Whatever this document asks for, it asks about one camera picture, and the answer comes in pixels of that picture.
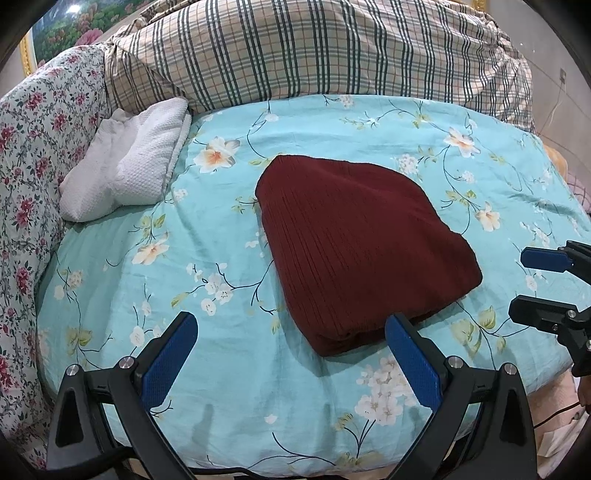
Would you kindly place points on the dark red knit sweater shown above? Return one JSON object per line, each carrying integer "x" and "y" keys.
{"x": 360, "y": 240}

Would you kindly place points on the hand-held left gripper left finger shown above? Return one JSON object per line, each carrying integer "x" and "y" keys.
{"x": 166, "y": 364}

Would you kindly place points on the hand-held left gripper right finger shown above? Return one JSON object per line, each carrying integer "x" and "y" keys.
{"x": 411, "y": 364}

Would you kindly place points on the pale pink bedding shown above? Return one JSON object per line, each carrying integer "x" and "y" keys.
{"x": 551, "y": 392}

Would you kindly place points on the orange fuzzy blanket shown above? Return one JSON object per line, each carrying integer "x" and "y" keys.
{"x": 556, "y": 159}

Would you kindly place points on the white wall outlet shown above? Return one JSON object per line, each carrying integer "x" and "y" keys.
{"x": 562, "y": 74}

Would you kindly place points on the framed flower painting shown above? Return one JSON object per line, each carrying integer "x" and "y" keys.
{"x": 69, "y": 27}

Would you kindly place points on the pink checked cloth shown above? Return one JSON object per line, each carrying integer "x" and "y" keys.
{"x": 582, "y": 189}

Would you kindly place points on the plaid pillow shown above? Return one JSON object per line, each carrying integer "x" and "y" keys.
{"x": 300, "y": 50}

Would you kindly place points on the light blue floral bed sheet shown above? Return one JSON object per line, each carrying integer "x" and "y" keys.
{"x": 207, "y": 230}

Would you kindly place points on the white red floral quilt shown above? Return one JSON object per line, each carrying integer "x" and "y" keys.
{"x": 32, "y": 152}

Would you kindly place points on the white textured towel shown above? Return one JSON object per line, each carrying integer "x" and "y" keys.
{"x": 134, "y": 161}

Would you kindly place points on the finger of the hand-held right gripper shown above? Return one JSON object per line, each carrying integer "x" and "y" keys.
{"x": 535, "y": 311}
{"x": 545, "y": 259}

